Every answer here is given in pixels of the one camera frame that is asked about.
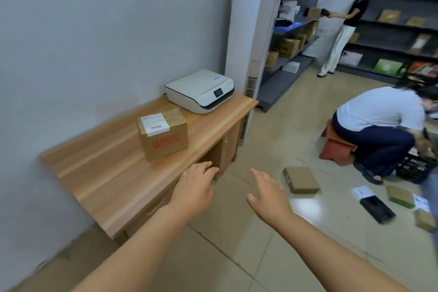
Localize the person's left hand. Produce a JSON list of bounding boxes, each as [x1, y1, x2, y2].
[[169, 161, 220, 218]]

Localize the person's right hand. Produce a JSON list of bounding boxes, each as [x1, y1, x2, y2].
[[246, 168, 292, 230]]

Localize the person's left forearm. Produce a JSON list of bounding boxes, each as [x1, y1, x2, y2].
[[70, 199, 203, 292]]

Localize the person's right forearm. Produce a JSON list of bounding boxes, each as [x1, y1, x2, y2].
[[265, 211, 413, 292]]

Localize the flat brown cardboard box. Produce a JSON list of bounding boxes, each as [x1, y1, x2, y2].
[[283, 167, 321, 195]]

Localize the labelled cardboard box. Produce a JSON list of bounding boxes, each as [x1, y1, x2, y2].
[[137, 108, 189, 161]]

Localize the white printer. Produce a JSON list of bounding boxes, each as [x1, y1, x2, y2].
[[165, 69, 235, 115]]

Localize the wooden desk cabinet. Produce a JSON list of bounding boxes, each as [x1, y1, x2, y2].
[[39, 93, 259, 247]]

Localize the red plastic stool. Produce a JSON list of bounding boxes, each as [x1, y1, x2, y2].
[[319, 120, 358, 167]]

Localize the white flat box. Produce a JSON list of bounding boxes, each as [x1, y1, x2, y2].
[[352, 186, 378, 200]]

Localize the grey metal shelf rack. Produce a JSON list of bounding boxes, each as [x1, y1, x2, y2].
[[257, 0, 344, 113]]

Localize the black flat box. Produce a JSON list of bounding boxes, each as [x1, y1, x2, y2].
[[360, 197, 397, 224]]

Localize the brown printed carton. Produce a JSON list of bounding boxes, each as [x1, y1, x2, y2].
[[276, 38, 302, 58]]

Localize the green and brown box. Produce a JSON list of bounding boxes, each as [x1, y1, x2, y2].
[[386, 185, 416, 209]]

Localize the white standing air conditioner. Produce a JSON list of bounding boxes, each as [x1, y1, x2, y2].
[[224, 0, 289, 142]]

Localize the blue tray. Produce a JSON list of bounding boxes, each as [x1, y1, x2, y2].
[[274, 21, 302, 33]]

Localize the black plastic crate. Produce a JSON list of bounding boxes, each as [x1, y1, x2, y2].
[[396, 152, 438, 185]]

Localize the white paper sheet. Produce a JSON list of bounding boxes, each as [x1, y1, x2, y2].
[[412, 193, 431, 214]]

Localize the small brown cardboard box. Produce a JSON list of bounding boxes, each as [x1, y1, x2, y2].
[[413, 209, 437, 233]]

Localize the white flat packet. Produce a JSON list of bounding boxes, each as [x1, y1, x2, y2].
[[340, 50, 363, 67]]

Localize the stack of white packets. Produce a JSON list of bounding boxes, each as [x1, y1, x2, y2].
[[279, 0, 300, 21]]

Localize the green flat box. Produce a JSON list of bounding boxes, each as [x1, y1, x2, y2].
[[373, 59, 403, 76]]

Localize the dark metal shelf rack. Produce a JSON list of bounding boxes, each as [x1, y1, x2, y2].
[[337, 0, 438, 85]]

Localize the red patterned box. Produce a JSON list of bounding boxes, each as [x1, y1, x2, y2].
[[409, 61, 438, 79]]

